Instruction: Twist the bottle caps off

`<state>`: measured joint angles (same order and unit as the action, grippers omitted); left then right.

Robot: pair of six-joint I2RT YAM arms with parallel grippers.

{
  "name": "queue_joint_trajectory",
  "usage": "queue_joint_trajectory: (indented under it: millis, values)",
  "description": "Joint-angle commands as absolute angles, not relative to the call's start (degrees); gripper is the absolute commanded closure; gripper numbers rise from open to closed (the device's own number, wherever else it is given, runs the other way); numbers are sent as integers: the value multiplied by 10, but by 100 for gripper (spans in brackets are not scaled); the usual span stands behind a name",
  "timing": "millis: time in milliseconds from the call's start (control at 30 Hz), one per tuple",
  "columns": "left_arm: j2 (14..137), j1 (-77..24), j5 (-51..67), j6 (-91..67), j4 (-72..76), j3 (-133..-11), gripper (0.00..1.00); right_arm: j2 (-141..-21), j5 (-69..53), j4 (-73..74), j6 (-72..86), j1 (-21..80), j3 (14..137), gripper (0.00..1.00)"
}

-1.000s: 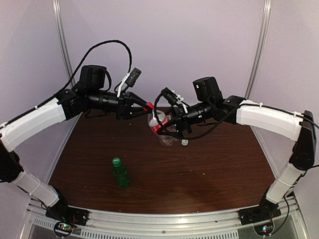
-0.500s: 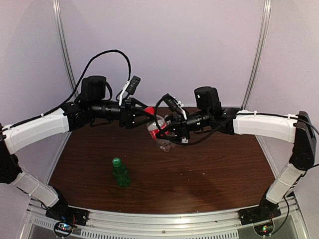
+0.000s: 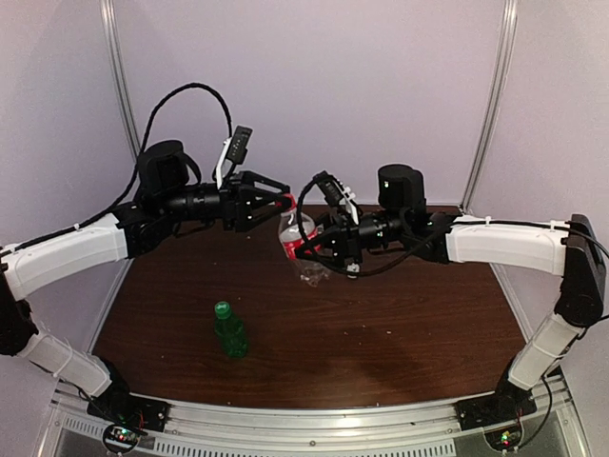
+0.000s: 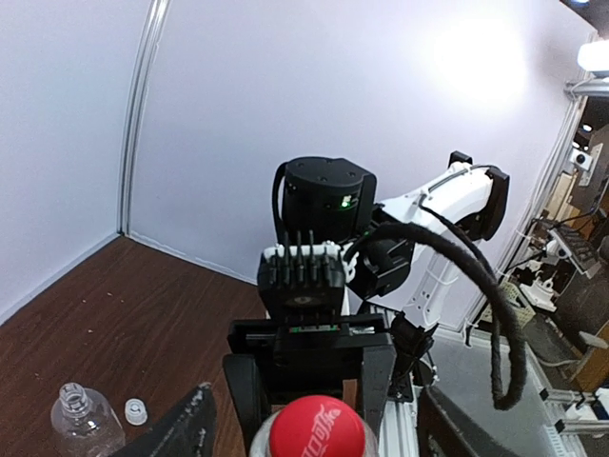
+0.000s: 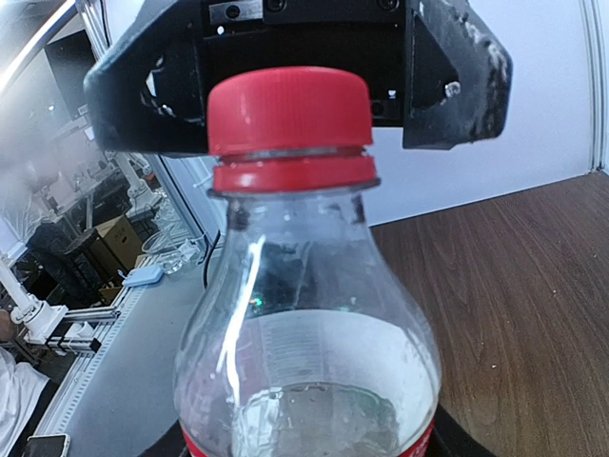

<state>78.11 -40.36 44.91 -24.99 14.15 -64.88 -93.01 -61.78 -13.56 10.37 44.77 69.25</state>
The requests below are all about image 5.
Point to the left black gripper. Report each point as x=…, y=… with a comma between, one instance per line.
x=363, y=37

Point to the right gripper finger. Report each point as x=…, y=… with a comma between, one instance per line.
x=449, y=439

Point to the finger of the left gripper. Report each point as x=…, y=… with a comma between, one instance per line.
x=126, y=119
x=458, y=77

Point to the red bottle cap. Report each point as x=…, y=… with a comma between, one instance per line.
x=290, y=130

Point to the red label cola bottle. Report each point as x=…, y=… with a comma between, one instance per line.
x=305, y=343

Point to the cardboard box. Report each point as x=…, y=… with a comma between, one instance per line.
x=117, y=247

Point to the light blue small box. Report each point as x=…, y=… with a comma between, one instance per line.
x=144, y=276

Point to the small white background robot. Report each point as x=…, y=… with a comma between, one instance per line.
x=38, y=316

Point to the white smartphone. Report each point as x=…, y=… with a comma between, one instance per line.
x=55, y=445

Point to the aluminium front rail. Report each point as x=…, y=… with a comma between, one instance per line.
x=119, y=401

